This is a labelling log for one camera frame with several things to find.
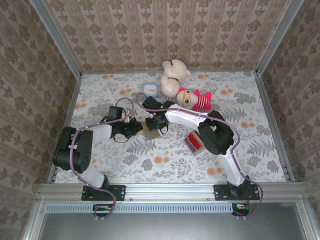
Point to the grey card holder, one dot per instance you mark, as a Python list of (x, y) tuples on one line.
[(152, 135)]

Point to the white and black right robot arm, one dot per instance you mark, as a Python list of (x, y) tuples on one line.
[(215, 135)]

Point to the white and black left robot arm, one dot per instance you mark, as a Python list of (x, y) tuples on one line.
[(82, 160)]

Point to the red card stack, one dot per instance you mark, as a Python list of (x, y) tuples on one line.
[(193, 141)]

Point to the light blue alarm clock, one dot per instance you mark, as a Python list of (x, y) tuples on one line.
[(150, 89)]

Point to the cream plush bear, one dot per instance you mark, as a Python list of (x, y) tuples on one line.
[(170, 85)]

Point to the pink striped plush doll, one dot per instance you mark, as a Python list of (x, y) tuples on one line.
[(191, 98)]

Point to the floral tablecloth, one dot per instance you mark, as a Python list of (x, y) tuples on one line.
[(175, 165)]

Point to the grey metal panel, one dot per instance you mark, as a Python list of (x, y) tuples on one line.
[(170, 227)]

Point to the aluminium side rail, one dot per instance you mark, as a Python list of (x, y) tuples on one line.
[(275, 125), (72, 105)]

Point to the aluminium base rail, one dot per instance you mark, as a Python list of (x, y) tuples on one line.
[(170, 191)]

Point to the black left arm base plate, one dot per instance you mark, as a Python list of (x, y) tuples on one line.
[(117, 193)]

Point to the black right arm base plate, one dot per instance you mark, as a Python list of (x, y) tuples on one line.
[(221, 193)]

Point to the aluminium frame post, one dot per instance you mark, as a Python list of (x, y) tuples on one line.
[(57, 40), (277, 37)]

